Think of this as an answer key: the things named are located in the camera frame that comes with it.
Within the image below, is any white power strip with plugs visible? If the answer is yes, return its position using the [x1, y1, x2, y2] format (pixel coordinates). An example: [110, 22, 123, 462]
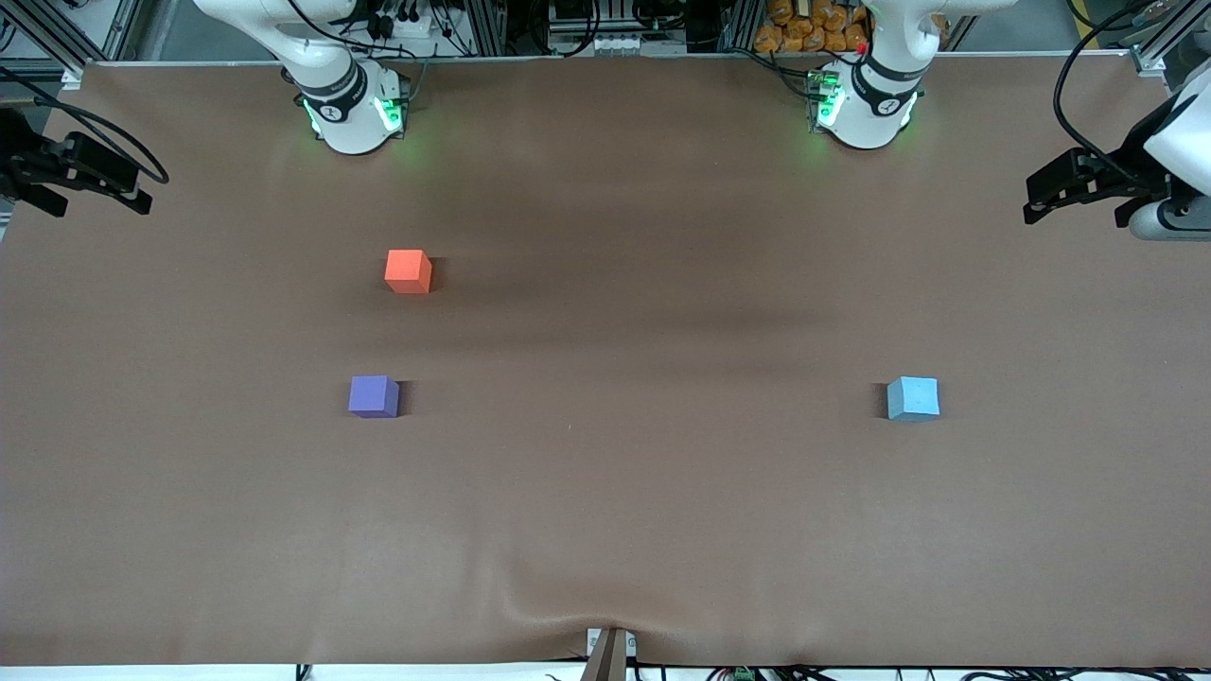
[363, 5, 457, 44]

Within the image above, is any orange snack packet pile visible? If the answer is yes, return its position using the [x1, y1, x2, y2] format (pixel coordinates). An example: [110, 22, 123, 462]
[754, 0, 873, 55]

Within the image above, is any purple foam block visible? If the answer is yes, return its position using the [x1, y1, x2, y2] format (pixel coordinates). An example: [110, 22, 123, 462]
[347, 375, 400, 419]

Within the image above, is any brown table mat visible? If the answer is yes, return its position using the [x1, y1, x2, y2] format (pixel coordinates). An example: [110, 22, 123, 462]
[0, 52, 1211, 669]

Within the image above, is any aluminium frame profile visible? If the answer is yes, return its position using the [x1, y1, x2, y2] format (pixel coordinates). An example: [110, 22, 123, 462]
[464, 0, 508, 57]
[723, 0, 763, 54]
[1129, 0, 1198, 79]
[14, 0, 89, 79]

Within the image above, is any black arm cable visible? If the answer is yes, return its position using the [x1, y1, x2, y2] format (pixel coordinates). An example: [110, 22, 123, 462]
[1052, 0, 1150, 185]
[0, 66, 170, 186]

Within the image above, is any light blue foam block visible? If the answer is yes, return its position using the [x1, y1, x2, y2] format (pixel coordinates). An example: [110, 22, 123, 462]
[886, 375, 941, 422]

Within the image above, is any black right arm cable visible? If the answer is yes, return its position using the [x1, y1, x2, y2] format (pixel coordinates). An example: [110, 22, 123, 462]
[0, 66, 170, 186]

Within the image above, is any brown camera mount bracket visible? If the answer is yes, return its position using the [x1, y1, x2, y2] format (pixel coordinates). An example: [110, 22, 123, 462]
[582, 626, 638, 681]

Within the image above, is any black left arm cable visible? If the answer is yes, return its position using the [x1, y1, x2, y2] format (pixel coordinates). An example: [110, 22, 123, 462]
[1052, 0, 1150, 185]

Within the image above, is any orange foam block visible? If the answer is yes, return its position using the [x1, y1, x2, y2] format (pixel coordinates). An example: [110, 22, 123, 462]
[384, 249, 433, 295]

